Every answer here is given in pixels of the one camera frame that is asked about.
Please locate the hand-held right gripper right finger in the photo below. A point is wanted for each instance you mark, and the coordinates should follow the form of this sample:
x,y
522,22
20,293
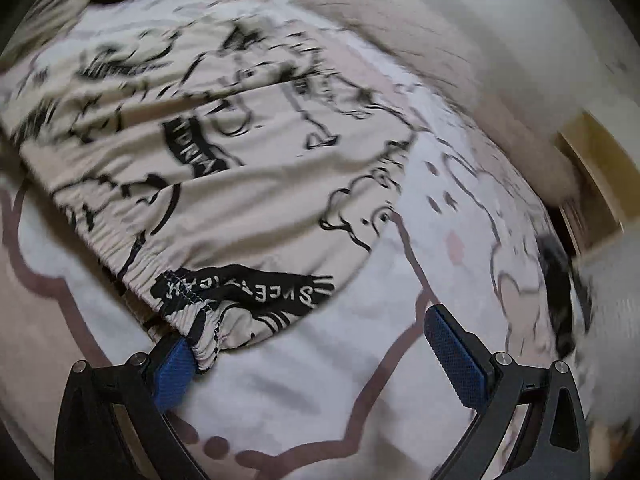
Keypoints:
x,y
457,360

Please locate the wooden bedside shelf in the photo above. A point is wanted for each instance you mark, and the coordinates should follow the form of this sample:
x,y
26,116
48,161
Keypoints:
x,y
595,175

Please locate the black and white cloth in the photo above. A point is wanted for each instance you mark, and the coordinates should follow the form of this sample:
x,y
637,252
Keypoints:
x,y
600,300

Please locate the beige black-printed shorts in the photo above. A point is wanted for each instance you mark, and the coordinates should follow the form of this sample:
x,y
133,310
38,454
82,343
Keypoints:
x,y
200,170

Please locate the beige fluffy blanket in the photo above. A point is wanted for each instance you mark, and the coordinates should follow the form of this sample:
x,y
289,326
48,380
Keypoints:
x,y
400,25

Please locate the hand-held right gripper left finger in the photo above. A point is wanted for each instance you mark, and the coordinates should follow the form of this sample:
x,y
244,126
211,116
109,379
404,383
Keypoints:
x,y
172,372

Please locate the white cartoon-printed bed sheet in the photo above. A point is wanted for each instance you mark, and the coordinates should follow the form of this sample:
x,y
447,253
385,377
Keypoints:
x,y
320,400

